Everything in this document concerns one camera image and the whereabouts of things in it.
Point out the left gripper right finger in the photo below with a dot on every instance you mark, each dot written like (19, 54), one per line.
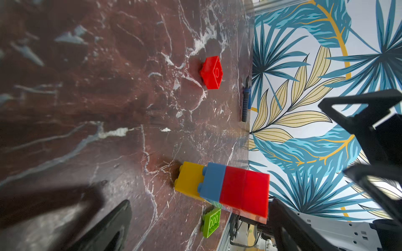
(382, 145)

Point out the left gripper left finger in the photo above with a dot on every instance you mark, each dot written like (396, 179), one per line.
(110, 233)

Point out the orange 2x2 lego brick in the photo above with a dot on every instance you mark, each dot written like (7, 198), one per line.
(190, 176)

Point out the blue 2x4 lego brick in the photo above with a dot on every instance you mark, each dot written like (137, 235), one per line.
(211, 187)

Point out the red 2x4 lego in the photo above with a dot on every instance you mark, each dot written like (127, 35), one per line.
(255, 199)
(234, 183)

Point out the small red lego brick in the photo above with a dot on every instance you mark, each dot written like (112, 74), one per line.
(212, 73)

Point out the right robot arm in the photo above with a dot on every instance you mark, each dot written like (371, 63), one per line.
(295, 231)

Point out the green 2x4 lego brick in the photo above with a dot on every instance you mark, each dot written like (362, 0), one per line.
(211, 222)

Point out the blue handled pliers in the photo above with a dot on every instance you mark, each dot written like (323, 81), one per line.
(246, 97)

